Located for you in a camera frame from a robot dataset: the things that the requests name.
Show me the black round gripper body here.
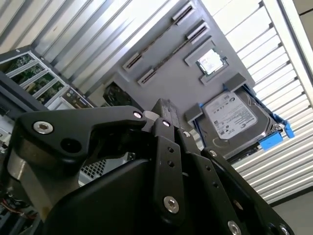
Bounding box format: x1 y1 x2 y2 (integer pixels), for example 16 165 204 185
36 158 216 235

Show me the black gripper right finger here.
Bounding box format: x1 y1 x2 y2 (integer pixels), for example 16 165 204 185
170 100 294 235

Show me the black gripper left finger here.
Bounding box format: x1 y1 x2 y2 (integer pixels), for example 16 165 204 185
6 97 185 218

